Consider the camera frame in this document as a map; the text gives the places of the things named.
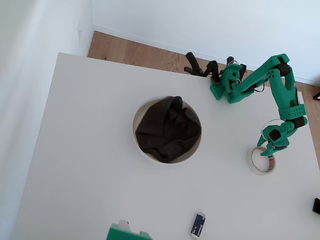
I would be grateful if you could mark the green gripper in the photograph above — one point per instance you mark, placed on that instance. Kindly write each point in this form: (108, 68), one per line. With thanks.
(278, 149)

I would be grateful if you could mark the white masking tape roll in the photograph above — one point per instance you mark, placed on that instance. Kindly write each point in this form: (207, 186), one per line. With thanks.
(250, 162)

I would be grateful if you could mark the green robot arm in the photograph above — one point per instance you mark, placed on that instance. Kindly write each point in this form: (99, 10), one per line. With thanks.
(285, 95)

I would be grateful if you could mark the servo wiring bundle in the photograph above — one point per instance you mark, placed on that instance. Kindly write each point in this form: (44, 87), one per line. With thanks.
(260, 90)

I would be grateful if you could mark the small black box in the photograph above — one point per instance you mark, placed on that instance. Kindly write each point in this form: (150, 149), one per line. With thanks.
(317, 206)

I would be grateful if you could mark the black crumpled cloth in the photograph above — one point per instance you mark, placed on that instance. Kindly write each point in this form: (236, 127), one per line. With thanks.
(167, 130)

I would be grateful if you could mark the blue and white eraser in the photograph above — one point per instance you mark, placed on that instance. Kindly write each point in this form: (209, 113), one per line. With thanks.
(198, 225)

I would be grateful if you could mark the white round bowl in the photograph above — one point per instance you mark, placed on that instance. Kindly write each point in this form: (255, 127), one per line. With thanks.
(137, 115)

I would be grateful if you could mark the white plastic piece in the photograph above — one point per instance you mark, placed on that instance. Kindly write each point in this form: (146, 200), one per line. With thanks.
(123, 223)

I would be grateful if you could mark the green plastic stand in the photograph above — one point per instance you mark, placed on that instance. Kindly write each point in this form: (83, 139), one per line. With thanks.
(120, 233)

